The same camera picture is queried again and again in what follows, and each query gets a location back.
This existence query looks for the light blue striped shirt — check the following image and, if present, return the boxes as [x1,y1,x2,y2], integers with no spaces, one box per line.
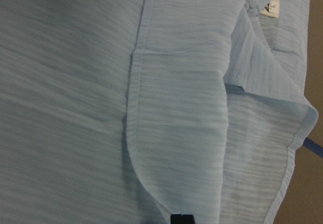
[1,0,318,223]

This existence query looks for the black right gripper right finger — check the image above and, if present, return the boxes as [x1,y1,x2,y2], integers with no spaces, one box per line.
[183,214,195,224]

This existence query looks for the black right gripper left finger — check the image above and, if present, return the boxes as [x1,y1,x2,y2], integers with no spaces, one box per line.
[170,214,182,224]

